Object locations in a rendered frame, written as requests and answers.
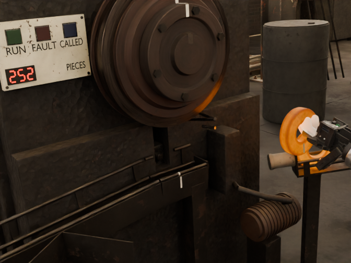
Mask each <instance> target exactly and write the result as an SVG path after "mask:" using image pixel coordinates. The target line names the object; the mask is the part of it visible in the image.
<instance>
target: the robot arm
mask: <svg viewBox="0 0 351 263"><path fill-rule="evenodd" d="M337 120H338V121H340V122H341V123H343V126H340V125H339V124H336V123H337ZM298 129H299V131H300V132H301V133H302V136H303V137H304V138H305V139H306V141H308V142H309V143H311V144H313V145H315V146H316V147H318V148H320V149H322V150H326V151H329V152H330V153H329V154H327V155H326V156H325V157H323V158H320V159H319V160H318V161H317V163H316V164H315V166H316V167H317V169H318V170H319V171H320V170H325V169H327V168H328V167H329V166H330V165H331V163H333V162H334V161H335V160H337V159H338V158H339V157H341V156H342V159H343V160H344V161H345V165H346V166H348V167H349V168H351V129H349V128H348V124H346V123H344V122H343V121H341V120H339V119H338V118H336V117H334V118H333V121H332V122H330V121H326V120H324V121H321V122H320V123H319V117H318V116H317V115H313V116H312V117H311V118H309V117H306V118H305V120H304V122H303V123H301V124H300V125H299V127H298Z"/></svg>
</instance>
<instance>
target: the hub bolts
mask: <svg viewBox="0 0 351 263"><path fill-rule="evenodd" d="M199 12H200V9H199V7H198V6H194V7H193V9H192V13H193V14H194V15H198V14H199ZM166 29H167V27H166V25H165V24H164V23H163V24H160V25H159V27H158V30H159V31H160V32H161V33H162V32H166ZM217 39H218V40H219V41H221V40H223V39H224V34H223V32H221V33H218V35H217ZM161 73H162V72H161V71H160V69H155V70H154V73H153V75H154V76H155V78H159V77H160V76H161ZM211 79H212V81H217V80H218V75H217V74H212V77H211ZM188 97H189V95H188V93H187V92H185V93H182V96H181V98H182V100H183V101H185V100H188Z"/></svg>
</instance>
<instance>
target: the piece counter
mask: <svg viewBox="0 0 351 263"><path fill-rule="evenodd" d="M27 69H31V68H27ZM20 70H22V69H19V71H20ZM31 70H32V73H33V69H31ZM19 71H17V72H18V75H19ZM9 72H14V74H15V76H16V72H15V71H13V70H12V71H9ZM32 73H29V74H28V75H31V74H32ZM28 75H27V78H28V79H29V76H28ZM15 76H11V77H10V78H9V80H10V82H11V78H13V77H15ZM19 76H24V75H19ZM24 79H26V78H25V76H24ZM32 79H33V78H31V79H29V80H32ZM21 81H24V80H21ZM12 83H15V81H13V82H12Z"/></svg>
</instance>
